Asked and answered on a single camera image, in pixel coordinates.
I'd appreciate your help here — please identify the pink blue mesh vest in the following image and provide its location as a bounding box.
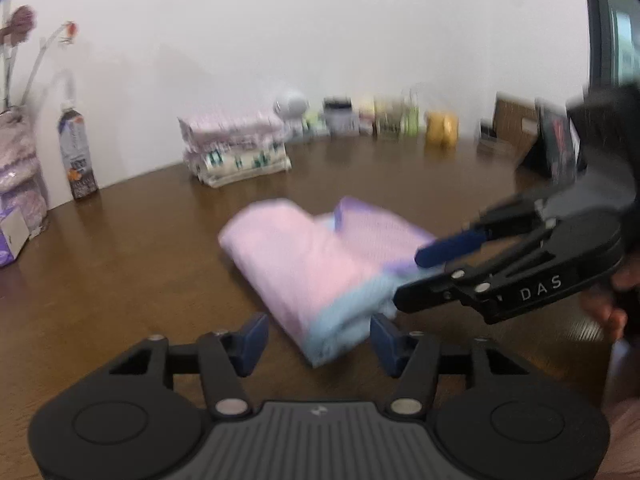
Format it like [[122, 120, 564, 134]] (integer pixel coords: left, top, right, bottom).
[[218, 196, 441, 368]]

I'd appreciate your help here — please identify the glass candle jar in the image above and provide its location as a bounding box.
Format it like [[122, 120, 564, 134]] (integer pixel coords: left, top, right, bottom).
[[372, 97, 406, 140]]

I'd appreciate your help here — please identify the black tablet on stand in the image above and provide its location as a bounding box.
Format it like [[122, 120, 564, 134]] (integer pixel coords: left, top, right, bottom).
[[517, 100, 588, 183]]

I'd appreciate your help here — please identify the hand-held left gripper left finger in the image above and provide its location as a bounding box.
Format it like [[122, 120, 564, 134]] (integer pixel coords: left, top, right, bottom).
[[107, 311, 271, 418]]

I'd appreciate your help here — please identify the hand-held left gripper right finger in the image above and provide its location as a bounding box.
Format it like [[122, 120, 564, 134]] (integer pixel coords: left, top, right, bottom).
[[370, 313, 531, 418]]

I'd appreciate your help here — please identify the cream green-flower folded cloth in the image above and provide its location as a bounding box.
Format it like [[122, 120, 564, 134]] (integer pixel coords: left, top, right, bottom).
[[182, 142, 292, 188]]

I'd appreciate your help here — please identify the cardboard box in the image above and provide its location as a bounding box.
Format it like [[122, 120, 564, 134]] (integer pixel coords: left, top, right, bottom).
[[492, 91, 546, 158]]

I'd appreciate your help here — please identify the purple textured vase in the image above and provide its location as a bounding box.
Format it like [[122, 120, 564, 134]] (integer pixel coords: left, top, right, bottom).
[[0, 107, 49, 233]]

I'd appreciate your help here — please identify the yellow mug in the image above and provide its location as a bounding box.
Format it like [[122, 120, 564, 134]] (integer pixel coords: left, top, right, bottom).
[[425, 111, 459, 148]]

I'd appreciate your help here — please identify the green spray bottle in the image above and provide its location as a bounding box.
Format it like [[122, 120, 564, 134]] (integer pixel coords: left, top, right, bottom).
[[404, 92, 421, 137]]

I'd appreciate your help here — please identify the tea bottle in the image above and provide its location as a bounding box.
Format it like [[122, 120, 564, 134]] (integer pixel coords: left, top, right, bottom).
[[57, 102, 99, 202]]

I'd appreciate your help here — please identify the grey tin box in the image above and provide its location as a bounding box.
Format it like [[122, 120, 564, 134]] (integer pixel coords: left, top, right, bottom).
[[322, 105, 360, 136]]

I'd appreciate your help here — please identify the person's right hand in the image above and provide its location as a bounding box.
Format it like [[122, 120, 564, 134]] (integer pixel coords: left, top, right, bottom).
[[579, 260, 640, 343]]

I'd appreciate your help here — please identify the dark window frame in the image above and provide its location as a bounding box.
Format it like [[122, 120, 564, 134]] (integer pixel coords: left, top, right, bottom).
[[580, 0, 640, 91]]

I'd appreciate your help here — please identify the purple tissue pack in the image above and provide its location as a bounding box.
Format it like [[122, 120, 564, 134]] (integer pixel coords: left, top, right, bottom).
[[0, 206, 31, 268]]

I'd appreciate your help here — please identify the dried rose bouquet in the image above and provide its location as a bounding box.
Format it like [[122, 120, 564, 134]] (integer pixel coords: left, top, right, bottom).
[[0, 5, 78, 113]]

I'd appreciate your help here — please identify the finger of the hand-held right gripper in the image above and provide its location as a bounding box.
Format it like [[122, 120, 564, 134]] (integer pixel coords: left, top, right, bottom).
[[393, 220, 561, 314], [414, 185, 566, 269]]

